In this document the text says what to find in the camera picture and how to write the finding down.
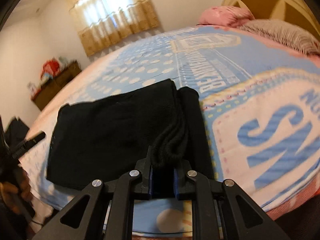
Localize left hand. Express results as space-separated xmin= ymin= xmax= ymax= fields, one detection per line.
xmin=1 ymin=170 xmax=33 ymax=215

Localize blue pink patterned bedspread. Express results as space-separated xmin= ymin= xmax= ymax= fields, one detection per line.
xmin=21 ymin=25 xmax=319 ymax=219

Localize striped pillow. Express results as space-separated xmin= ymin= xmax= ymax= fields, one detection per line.
xmin=238 ymin=20 xmax=319 ymax=56

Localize pink pillow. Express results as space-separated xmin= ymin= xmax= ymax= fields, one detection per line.
xmin=198 ymin=6 xmax=255 ymax=28

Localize red items on desk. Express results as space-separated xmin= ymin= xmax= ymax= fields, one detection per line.
xmin=27 ymin=57 xmax=68 ymax=98

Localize black pants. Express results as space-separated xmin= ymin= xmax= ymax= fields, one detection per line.
xmin=46 ymin=79 xmax=214 ymax=198

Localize dark wooden desk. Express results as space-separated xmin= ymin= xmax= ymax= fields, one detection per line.
xmin=31 ymin=61 xmax=81 ymax=111

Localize cream wooden headboard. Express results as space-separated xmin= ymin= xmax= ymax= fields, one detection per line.
xmin=222 ymin=0 xmax=319 ymax=39

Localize black folding chair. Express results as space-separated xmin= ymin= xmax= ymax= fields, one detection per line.
xmin=4 ymin=117 xmax=29 ymax=148

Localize beige patterned window curtain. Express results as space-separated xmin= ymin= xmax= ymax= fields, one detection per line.
xmin=66 ymin=0 xmax=160 ymax=56

